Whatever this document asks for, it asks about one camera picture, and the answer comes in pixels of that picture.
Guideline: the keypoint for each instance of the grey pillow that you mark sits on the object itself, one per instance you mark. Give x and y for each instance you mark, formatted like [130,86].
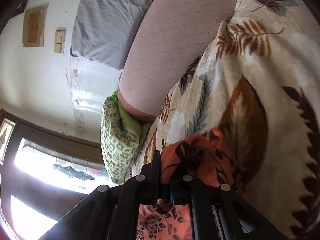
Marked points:
[104,30]

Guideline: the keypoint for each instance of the green white checkered pillow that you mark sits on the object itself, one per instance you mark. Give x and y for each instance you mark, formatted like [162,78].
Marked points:
[121,137]

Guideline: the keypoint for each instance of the pink quilted bolster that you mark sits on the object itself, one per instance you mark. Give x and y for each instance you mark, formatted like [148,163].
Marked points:
[172,34]

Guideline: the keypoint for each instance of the stained glass window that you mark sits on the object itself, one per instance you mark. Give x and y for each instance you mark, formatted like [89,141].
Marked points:
[43,176]

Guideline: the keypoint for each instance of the cream leaf-pattern blanket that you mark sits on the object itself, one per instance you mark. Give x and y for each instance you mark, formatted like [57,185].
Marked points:
[258,84]

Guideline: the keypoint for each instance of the beige wall switch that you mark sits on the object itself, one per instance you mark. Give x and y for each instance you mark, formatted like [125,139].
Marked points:
[60,36]

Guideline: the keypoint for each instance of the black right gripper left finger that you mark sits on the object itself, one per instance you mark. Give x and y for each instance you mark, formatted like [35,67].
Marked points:
[110,212]

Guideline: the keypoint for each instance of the orange black floral garment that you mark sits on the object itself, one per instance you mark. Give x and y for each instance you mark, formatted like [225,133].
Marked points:
[207,157]

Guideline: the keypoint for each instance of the framed wall panel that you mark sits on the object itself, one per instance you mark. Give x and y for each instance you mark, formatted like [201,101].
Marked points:
[33,26]

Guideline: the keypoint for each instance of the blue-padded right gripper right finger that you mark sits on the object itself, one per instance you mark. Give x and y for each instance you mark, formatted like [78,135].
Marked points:
[220,214]

